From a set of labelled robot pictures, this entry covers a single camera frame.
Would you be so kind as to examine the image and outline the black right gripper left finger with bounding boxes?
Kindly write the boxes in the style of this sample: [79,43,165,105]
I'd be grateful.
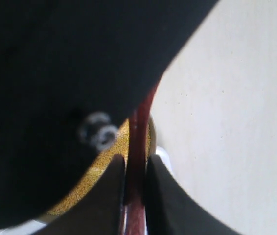
[35,154,125,235]

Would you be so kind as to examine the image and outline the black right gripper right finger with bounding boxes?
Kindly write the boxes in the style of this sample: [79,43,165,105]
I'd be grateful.
[144,154,238,235]

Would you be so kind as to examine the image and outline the dark red wooden spoon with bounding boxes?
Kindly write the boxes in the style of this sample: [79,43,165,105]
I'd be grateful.
[120,85,158,235]

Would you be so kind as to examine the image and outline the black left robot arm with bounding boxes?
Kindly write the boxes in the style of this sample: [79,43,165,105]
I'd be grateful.
[0,0,216,229]

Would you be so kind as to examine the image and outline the steel bowl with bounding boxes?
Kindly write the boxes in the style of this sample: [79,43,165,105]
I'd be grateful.
[38,115,158,222]

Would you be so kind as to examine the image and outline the yellow millet grains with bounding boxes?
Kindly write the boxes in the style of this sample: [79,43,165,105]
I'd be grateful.
[47,119,154,215]

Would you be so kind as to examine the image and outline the white plastic tray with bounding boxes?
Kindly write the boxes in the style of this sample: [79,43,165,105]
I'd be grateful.
[0,146,174,235]

